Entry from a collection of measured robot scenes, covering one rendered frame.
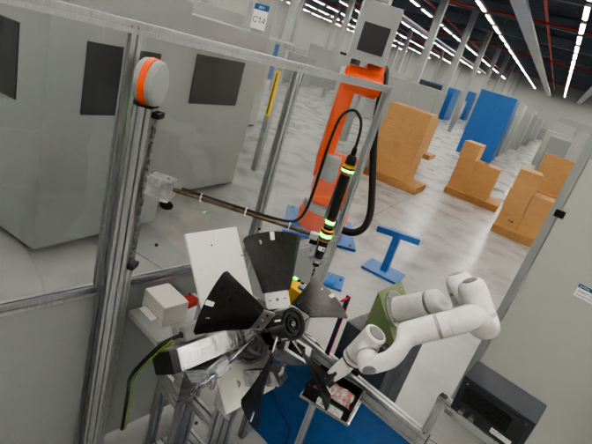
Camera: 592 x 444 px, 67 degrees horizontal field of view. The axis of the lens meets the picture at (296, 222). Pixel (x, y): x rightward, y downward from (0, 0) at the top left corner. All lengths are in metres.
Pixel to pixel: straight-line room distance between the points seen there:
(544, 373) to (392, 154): 7.01
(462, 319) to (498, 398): 0.33
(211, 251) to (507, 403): 1.20
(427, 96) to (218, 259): 10.64
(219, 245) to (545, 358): 2.27
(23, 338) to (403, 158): 8.44
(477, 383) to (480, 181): 9.16
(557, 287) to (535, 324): 0.28
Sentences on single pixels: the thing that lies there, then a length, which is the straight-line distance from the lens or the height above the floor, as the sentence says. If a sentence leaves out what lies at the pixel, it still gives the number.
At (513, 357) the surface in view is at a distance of 3.40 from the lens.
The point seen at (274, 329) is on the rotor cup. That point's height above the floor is 1.19.
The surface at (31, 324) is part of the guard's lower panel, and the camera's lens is 2.04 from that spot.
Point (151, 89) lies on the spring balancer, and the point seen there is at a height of 1.87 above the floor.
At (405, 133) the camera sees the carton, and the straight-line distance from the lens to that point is 9.62.
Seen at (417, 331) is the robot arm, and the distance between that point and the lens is 1.63.
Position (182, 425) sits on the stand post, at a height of 0.41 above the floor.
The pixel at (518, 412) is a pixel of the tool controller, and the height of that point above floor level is 1.22.
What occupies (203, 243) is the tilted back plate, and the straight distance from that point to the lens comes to 1.80.
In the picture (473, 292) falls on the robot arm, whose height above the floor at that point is 1.50.
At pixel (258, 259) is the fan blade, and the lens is 1.71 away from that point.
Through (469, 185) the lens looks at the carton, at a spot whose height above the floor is 0.33.
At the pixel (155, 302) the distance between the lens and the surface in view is 2.08.
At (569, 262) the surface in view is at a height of 1.41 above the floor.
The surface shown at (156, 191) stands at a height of 1.52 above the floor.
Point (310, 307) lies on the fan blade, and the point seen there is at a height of 1.21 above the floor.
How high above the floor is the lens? 2.13
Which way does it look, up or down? 21 degrees down
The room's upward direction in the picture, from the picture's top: 17 degrees clockwise
